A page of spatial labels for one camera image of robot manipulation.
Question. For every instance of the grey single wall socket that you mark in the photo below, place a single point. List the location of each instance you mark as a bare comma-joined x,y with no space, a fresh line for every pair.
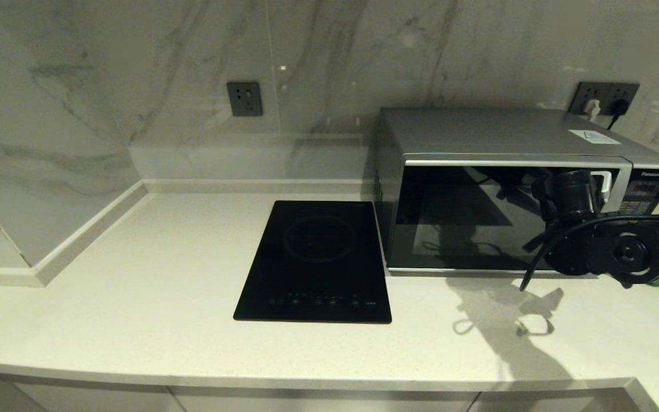
244,98

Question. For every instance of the grey double wall socket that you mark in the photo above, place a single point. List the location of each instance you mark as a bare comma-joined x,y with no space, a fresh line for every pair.
604,90

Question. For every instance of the white counter cabinet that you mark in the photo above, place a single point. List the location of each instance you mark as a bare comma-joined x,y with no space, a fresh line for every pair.
249,397

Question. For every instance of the silver microwave oven body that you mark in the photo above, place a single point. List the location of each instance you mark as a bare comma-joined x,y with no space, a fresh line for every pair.
478,129

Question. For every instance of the black induction cooktop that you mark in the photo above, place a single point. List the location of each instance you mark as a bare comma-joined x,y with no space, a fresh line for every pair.
312,257

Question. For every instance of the white power plug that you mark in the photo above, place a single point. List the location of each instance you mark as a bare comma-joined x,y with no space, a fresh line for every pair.
592,109

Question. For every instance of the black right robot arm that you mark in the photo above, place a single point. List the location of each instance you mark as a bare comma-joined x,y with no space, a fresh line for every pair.
644,249

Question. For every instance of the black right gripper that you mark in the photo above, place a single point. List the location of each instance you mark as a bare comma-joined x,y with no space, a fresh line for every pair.
572,254

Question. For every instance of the black power plug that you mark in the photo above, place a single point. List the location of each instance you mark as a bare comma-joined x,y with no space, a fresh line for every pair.
620,106

